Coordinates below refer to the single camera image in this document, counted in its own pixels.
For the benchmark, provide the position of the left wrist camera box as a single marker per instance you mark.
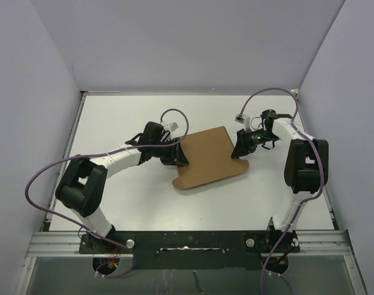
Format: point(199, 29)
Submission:
point(169, 127)

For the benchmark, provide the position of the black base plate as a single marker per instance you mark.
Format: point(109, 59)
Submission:
point(197, 250)

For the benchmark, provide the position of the brown cardboard box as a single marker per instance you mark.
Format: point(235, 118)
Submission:
point(209, 156)

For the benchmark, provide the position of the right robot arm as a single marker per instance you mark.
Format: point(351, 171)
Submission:
point(306, 165)

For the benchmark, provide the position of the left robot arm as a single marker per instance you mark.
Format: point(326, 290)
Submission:
point(83, 182)

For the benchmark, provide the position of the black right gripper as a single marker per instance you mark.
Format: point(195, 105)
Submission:
point(243, 147)

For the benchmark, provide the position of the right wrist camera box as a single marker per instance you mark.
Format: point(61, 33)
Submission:
point(244, 120)

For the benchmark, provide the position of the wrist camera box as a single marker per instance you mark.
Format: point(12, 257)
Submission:
point(169, 127)
point(244, 120)

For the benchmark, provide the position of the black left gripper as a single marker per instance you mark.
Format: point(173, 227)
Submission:
point(175, 157)

